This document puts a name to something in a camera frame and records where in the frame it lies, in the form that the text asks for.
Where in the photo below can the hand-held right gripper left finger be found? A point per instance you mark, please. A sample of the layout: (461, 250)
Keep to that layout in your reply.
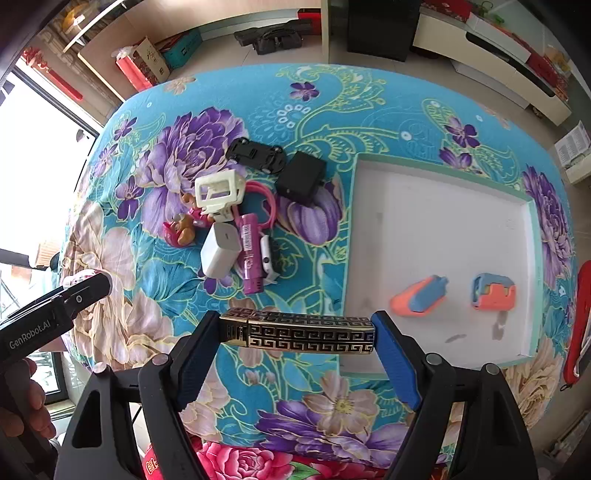
(198, 364)

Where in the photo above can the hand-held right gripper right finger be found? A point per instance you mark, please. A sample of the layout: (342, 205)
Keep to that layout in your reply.
(397, 364)

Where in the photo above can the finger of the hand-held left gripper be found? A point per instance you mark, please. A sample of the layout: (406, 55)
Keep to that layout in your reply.
(87, 290)

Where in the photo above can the gold black patterned lighter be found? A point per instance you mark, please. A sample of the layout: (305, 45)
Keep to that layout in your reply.
(300, 334)

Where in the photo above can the white foam tray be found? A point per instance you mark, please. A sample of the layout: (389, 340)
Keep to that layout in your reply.
(438, 230)

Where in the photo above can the cream plastic frame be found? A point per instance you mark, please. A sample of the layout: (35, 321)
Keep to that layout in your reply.
(203, 201)

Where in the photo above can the pink wristband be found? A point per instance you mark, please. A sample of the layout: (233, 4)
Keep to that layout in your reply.
(271, 205)

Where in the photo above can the person's left hand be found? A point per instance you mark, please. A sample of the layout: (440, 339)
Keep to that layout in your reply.
(27, 406)

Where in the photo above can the orange blue plastic toy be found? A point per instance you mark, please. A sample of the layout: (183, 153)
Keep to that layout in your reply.
(418, 297)
(493, 293)

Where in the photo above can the white charger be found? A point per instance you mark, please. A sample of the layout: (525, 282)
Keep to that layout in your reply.
(220, 251)

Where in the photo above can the bear figurine toy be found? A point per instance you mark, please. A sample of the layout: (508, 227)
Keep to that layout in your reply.
(184, 226)

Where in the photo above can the magenta tube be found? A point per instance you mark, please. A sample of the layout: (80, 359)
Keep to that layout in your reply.
(250, 254)

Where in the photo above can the white smartwatch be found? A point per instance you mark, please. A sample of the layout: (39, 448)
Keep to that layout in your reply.
(268, 254)

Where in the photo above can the red pouch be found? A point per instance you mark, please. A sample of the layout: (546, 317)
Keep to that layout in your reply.
(579, 323)

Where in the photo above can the black power adapter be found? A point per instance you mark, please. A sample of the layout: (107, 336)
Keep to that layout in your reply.
(301, 177)

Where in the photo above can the black toy car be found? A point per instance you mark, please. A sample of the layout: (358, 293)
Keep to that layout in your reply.
(254, 154)

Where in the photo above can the red gift box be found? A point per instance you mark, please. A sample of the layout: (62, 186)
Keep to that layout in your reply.
(136, 71)

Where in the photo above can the red hanging ornament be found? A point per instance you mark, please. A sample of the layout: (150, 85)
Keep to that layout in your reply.
(51, 69)

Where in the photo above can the beige carton box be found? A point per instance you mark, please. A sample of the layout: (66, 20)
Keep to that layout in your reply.
(152, 55)

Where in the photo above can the teal floral blanket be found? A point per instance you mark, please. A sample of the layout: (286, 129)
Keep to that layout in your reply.
(369, 115)

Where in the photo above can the teal box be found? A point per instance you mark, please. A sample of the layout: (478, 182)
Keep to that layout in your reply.
(182, 48)

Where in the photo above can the printed paper sheet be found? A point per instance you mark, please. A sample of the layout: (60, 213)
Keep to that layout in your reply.
(575, 143)

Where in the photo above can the black equipment on floor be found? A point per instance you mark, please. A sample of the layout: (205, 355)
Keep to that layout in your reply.
(272, 37)

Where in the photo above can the white tv stand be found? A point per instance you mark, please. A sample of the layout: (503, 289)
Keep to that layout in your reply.
(489, 60)

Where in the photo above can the red boxes on stand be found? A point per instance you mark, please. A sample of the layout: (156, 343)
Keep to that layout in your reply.
(549, 74)

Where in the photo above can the black cabinet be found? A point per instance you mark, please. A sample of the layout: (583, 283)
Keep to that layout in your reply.
(378, 27)

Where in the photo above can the small red box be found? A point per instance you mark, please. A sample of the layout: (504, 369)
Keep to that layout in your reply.
(309, 17)

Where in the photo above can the red gift bags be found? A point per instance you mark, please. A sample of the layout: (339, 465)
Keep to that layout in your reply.
(445, 7)

